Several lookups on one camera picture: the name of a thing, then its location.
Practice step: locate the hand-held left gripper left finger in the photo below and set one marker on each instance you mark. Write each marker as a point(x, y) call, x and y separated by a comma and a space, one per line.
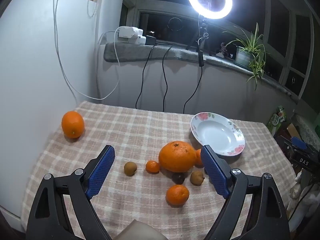
point(101, 170)

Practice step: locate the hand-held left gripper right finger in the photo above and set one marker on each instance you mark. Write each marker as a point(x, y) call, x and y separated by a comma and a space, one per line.
point(215, 172)

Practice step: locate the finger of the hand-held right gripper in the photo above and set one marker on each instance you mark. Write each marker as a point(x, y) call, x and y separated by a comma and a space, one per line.
point(298, 143)

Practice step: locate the greenish brown kiwi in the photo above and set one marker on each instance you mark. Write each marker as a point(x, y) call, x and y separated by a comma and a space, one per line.
point(197, 178)

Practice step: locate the round brown kiwi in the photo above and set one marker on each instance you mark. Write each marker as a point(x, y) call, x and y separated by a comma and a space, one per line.
point(130, 168)

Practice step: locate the dark plum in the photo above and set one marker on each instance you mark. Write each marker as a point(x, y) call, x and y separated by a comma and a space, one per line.
point(178, 178)

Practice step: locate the floral white plate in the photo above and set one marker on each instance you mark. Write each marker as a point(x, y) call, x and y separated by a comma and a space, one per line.
point(215, 135)

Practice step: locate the large round orange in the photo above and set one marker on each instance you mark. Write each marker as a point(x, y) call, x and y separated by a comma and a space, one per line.
point(177, 156)

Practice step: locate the small tangerine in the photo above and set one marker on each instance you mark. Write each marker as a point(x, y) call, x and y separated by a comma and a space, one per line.
point(152, 166)

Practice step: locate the oval smooth orange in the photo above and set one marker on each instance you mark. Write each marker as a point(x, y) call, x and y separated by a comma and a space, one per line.
point(73, 123)

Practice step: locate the person's right hand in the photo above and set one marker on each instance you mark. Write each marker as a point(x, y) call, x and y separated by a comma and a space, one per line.
point(297, 187)

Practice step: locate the green carton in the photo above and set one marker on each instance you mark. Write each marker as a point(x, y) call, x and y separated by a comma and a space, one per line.
point(277, 118)

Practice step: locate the checked beige tablecloth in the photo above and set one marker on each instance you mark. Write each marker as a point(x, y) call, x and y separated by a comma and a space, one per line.
point(125, 135)

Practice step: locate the potted spider plant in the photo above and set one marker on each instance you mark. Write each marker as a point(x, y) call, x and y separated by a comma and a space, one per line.
point(246, 52)

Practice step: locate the small purple plant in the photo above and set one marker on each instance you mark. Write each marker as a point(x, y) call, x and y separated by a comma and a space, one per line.
point(223, 48)

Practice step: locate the white cabinet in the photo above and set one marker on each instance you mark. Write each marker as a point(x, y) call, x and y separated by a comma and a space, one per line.
point(32, 67)

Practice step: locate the grey sill cloth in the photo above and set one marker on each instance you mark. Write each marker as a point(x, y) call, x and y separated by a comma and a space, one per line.
point(175, 53)

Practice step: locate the black power adapter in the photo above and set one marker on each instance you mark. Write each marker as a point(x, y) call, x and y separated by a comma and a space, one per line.
point(151, 40)

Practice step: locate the white power adapters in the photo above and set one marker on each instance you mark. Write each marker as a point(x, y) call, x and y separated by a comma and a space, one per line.
point(130, 33)

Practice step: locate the window frame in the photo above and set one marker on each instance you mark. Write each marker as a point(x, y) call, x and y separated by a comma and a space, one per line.
point(133, 10)

